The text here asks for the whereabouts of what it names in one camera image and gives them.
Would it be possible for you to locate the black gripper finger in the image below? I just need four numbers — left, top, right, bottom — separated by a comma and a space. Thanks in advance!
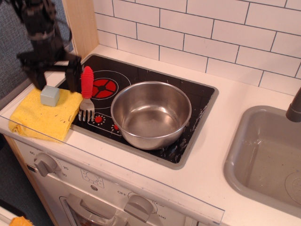
25, 71, 47, 89
65, 65, 82, 92

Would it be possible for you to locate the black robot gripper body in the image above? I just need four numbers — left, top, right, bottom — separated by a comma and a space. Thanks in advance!
17, 35, 82, 74

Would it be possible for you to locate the grey cube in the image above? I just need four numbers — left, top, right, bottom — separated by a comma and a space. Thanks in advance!
40, 86, 60, 107

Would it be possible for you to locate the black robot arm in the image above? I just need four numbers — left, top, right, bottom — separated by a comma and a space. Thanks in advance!
9, 0, 82, 92

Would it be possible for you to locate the yellow cloth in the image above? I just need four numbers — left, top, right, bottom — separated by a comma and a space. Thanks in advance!
8, 88, 83, 142

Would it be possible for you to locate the orange cloth on floor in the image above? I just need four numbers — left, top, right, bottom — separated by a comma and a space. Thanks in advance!
9, 217, 33, 226

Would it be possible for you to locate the black toy stove top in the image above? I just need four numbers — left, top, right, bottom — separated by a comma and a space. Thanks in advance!
71, 54, 218, 170

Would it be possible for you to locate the left grey oven knob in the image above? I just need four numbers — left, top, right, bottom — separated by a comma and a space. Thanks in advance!
34, 153, 57, 177

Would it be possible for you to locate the grey oven knob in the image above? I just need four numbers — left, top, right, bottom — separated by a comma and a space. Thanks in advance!
124, 195, 154, 223
34, 153, 57, 177

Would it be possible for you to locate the stainless steel pot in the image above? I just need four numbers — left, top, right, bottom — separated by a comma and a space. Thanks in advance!
111, 81, 192, 150

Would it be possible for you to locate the right grey oven knob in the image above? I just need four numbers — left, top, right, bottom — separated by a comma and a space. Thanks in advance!
124, 195, 154, 223

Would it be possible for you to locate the grey toy sink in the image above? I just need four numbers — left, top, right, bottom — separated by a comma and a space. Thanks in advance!
224, 106, 301, 218

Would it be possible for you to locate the grey faucet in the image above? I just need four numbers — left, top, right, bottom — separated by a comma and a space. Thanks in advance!
286, 88, 301, 122

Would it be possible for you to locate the red handled toy fork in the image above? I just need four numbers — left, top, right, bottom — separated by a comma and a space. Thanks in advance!
79, 66, 95, 121

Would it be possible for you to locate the wooden side post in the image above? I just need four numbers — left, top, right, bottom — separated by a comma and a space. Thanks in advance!
62, 0, 99, 59

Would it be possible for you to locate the grey oven door handle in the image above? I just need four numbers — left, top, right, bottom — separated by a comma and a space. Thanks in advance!
66, 194, 128, 226

